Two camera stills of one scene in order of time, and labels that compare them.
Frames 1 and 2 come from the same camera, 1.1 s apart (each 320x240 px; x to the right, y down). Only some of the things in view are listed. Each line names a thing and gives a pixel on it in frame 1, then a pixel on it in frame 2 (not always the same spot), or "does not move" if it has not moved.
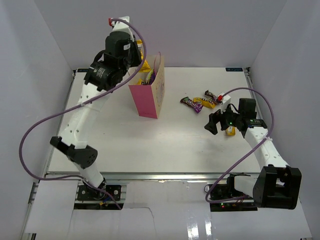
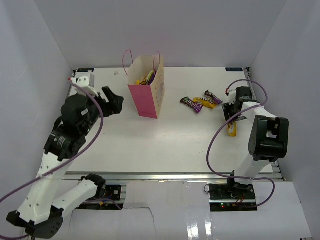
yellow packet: [231, 131] does not move
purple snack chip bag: [151, 77] does not move
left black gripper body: [133, 59] to [89, 123]
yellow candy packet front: [145, 67] to [138, 82]
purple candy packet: [196, 107] does not move
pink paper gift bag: [147, 86] does not move
